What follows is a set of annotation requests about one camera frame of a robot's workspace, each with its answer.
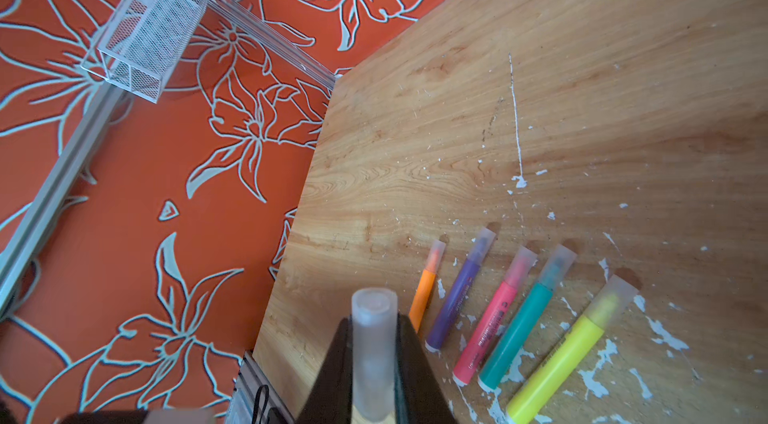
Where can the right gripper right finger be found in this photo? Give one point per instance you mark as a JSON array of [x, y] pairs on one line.
[[417, 394]]

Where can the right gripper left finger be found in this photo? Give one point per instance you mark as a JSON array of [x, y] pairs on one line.
[[331, 397]]

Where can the pink marker pen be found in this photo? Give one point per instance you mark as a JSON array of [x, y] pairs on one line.
[[473, 354]]

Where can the orange marker pen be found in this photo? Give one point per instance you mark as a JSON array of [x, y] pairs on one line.
[[426, 283]]

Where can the clear pen cap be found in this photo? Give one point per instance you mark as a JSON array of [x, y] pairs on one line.
[[374, 324]]

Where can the purple marker pen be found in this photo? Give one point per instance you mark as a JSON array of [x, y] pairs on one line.
[[459, 290]]

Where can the green marker pen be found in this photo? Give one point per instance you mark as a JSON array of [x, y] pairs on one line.
[[525, 319]]

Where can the yellow marker pen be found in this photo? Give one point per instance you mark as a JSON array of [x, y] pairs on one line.
[[605, 309]]

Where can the white wire basket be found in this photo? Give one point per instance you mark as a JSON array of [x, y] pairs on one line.
[[141, 44]]

